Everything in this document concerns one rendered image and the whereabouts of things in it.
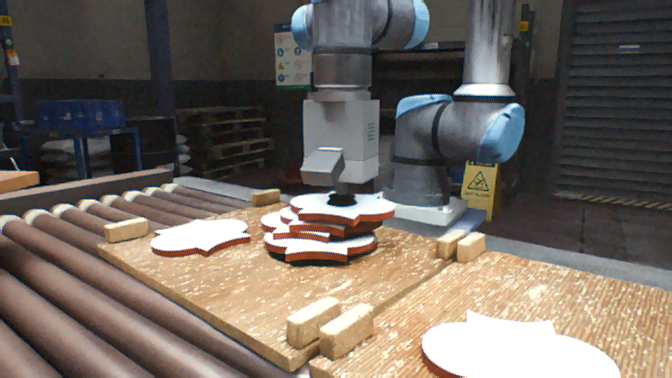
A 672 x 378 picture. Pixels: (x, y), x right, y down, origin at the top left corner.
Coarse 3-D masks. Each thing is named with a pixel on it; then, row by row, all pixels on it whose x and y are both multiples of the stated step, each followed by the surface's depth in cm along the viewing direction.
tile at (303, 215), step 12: (300, 204) 60; (312, 204) 60; (324, 204) 60; (360, 204) 60; (372, 204) 60; (384, 204) 60; (300, 216) 57; (312, 216) 57; (324, 216) 57; (336, 216) 56; (348, 216) 55; (360, 216) 56; (372, 216) 56; (384, 216) 57
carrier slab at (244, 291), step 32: (256, 224) 73; (128, 256) 59; (192, 256) 59; (224, 256) 59; (256, 256) 59; (352, 256) 59; (384, 256) 59; (416, 256) 59; (160, 288) 51; (192, 288) 50; (224, 288) 50; (256, 288) 50; (288, 288) 50; (320, 288) 50; (352, 288) 50; (384, 288) 50; (224, 320) 43; (256, 320) 43; (256, 352) 40; (288, 352) 38
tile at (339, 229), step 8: (288, 208) 65; (280, 216) 62; (288, 216) 61; (296, 216) 61; (288, 224) 61; (296, 224) 58; (304, 224) 58; (312, 224) 58; (320, 224) 57; (328, 224) 57; (336, 224) 57; (344, 224) 57; (360, 224) 58; (368, 224) 58; (376, 224) 59; (320, 232) 58; (328, 232) 57; (336, 232) 56; (344, 232) 56
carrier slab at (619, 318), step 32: (480, 256) 59; (512, 256) 59; (416, 288) 49; (448, 288) 50; (480, 288) 50; (512, 288) 49; (544, 288) 49; (576, 288) 49; (608, 288) 49; (640, 288) 49; (384, 320) 43; (416, 320) 43; (448, 320) 43; (512, 320) 43; (544, 320) 43; (576, 320) 43; (608, 320) 43; (640, 320) 42; (352, 352) 38; (384, 352) 38; (416, 352) 38; (608, 352) 37; (640, 352) 37
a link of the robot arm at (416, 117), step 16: (416, 96) 91; (432, 96) 90; (448, 96) 92; (400, 112) 94; (416, 112) 91; (432, 112) 89; (400, 128) 94; (416, 128) 91; (432, 128) 88; (400, 144) 94; (416, 144) 92; (432, 144) 90
